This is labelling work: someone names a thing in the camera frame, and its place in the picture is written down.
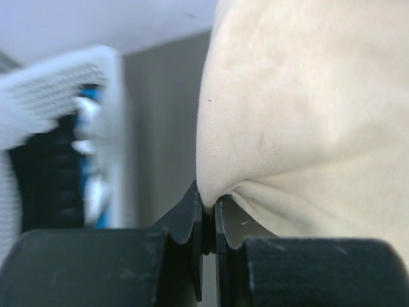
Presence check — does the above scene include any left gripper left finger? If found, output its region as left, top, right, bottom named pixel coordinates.
left=1, top=184, right=203, bottom=307

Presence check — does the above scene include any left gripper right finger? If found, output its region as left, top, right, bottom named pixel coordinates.
left=215, top=198, right=408, bottom=306

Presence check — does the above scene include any blue white t shirt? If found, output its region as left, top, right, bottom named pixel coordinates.
left=72, top=84, right=111, bottom=229

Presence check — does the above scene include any white plastic basket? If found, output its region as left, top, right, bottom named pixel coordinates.
left=1, top=45, right=132, bottom=258

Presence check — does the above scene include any beige t shirt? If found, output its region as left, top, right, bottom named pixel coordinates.
left=196, top=1, right=408, bottom=262

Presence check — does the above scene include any black t shirt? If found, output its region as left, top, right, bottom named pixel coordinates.
left=8, top=113, right=84, bottom=232

